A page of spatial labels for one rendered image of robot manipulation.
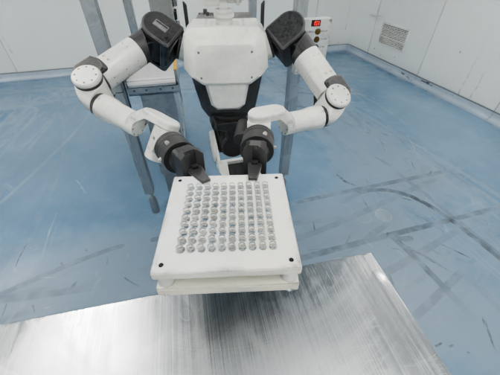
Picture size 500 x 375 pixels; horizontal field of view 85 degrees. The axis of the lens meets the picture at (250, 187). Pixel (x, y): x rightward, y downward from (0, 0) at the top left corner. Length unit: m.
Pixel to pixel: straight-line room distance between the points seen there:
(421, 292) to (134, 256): 1.72
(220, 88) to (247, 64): 0.12
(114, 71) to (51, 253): 1.50
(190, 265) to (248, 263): 0.10
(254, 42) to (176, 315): 0.78
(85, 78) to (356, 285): 0.86
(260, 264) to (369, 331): 0.29
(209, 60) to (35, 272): 1.68
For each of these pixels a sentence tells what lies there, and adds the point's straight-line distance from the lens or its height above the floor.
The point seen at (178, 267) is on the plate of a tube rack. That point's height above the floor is 1.08.
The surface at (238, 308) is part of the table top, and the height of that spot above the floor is 0.90.
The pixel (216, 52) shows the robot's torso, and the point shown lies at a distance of 0.94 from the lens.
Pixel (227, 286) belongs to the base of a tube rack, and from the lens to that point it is 0.50.
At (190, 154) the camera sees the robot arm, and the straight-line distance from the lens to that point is 0.63.
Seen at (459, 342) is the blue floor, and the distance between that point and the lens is 1.87.
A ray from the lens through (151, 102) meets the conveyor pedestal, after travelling 1.87.
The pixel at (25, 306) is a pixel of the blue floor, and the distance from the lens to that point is 2.04.
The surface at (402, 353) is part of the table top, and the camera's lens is 0.67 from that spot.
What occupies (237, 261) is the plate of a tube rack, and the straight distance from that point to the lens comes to 0.47.
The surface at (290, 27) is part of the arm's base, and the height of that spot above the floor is 1.28.
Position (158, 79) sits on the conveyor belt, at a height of 0.93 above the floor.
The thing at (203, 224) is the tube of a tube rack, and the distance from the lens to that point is 0.53.
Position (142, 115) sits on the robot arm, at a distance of 0.81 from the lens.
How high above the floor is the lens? 1.47
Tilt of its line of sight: 41 degrees down
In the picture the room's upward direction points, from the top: straight up
